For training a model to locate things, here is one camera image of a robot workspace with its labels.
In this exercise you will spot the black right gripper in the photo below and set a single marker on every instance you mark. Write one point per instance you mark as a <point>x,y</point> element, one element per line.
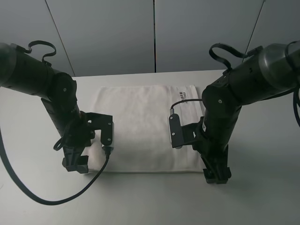
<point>213,155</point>

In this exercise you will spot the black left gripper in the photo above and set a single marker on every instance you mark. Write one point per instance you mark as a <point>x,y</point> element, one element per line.
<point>76,134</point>

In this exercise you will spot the white towel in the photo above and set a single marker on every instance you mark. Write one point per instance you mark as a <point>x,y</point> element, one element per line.
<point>142,140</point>

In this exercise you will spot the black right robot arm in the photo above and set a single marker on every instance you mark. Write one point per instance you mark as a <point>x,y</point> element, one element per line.
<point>265,73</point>

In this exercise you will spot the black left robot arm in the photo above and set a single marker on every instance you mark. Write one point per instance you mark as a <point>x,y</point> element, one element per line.
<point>57,90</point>

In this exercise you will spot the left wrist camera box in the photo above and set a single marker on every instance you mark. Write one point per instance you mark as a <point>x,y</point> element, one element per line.
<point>105,124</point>

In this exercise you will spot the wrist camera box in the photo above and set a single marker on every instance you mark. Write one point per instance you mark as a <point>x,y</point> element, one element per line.
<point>105,124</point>
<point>182,135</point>

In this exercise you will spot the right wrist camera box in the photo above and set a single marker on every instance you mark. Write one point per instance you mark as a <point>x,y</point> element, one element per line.
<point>182,135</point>

